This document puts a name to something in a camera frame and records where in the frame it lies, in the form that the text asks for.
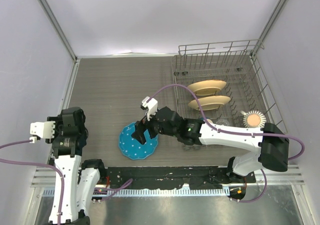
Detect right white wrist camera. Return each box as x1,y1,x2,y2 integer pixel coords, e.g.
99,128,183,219
141,96,158,121

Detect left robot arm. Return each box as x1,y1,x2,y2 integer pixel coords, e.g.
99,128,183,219
45,107,107,225

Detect clear glass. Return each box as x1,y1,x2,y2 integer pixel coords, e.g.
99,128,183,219
215,118,230,126

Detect beige plate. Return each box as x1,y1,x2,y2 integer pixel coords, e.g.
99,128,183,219
188,95,231,111
188,79,227,96

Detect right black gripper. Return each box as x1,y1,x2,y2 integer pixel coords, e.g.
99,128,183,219
132,107,178,145

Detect beige plate front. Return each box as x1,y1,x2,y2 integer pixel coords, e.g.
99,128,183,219
188,95,231,111

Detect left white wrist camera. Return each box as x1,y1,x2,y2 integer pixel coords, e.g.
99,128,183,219
29,121,56,143

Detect metal wire dish rack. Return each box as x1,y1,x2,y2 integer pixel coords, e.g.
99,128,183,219
171,39,287,133

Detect beige plate rear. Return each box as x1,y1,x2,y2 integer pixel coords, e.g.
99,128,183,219
188,79,227,96

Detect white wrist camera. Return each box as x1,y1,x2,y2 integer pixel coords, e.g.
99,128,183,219
141,96,158,121
29,121,56,143

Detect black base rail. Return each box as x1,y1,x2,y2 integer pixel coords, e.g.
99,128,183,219
102,166,256,190

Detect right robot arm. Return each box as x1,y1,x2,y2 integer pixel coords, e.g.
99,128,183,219
131,106,290,183

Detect blue polka dot plate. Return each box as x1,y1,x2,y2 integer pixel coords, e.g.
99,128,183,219
118,122,159,160

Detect white cable duct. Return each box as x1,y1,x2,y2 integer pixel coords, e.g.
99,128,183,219
43,187,230,197

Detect white ribbed cup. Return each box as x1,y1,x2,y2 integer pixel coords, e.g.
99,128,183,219
240,110,267,128

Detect blue mug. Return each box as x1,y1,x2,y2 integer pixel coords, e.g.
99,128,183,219
199,117,213,124

